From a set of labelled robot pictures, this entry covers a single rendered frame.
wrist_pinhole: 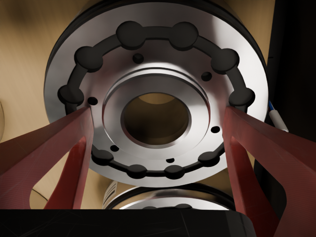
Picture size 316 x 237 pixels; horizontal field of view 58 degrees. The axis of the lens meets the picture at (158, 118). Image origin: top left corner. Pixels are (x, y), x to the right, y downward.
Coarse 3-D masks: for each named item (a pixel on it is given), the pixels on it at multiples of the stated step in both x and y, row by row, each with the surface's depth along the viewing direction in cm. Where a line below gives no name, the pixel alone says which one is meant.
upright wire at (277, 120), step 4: (268, 108) 14; (272, 108) 13; (272, 112) 13; (276, 112) 13; (272, 116) 13; (276, 116) 13; (272, 120) 13; (276, 120) 13; (280, 120) 12; (276, 124) 12; (280, 124) 12; (284, 124) 12; (280, 128) 12; (284, 128) 12
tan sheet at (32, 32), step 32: (0, 0) 13; (32, 0) 13; (64, 0) 13; (224, 0) 13; (256, 0) 13; (0, 32) 14; (32, 32) 14; (256, 32) 14; (0, 64) 15; (32, 64) 15; (0, 96) 16; (32, 96) 16; (160, 96) 16; (32, 128) 18; (64, 160) 19; (96, 192) 21
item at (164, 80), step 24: (144, 72) 11; (168, 72) 11; (120, 96) 12; (192, 96) 12; (120, 120) 13; (192, 120) 12; (120, 144) 13; (144, 144) 13; (168, 144) 13; (192, 144) 13
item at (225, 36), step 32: (128, 0) 10; (160, 0) 10; (96, 32) 11; (128, 32) 11; (160, 32) 11; (192, 32) 11; (224, 32) 11; (64, 64) 11; (96, 64) 12; (128, 64) 11; (160, 64) 11; (192, 64) 11; (224, 64) 12; (256, 64) 11; (64, 96) 13; (96, 96) 12; (224, 96) 12; (256, 96) 12; (96, 128) 13; (96, 160) 15; (128, 160) 15; (160, 160) 15; (192, 160) 15; (224, 160) 15
